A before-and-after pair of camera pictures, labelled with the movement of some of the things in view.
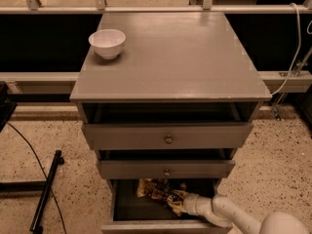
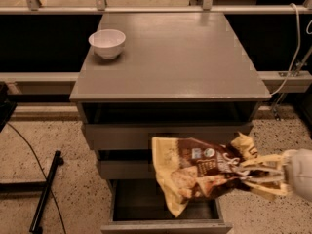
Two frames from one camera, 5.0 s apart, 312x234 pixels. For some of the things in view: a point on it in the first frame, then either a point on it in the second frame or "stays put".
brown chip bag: (170, 194) to (187, 169)
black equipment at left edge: (7, 105) stays put
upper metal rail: (153, 9) stays put
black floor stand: (43, 186) stays put
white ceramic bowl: (107, 43) stays put
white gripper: (192, 202) to (299, 174)
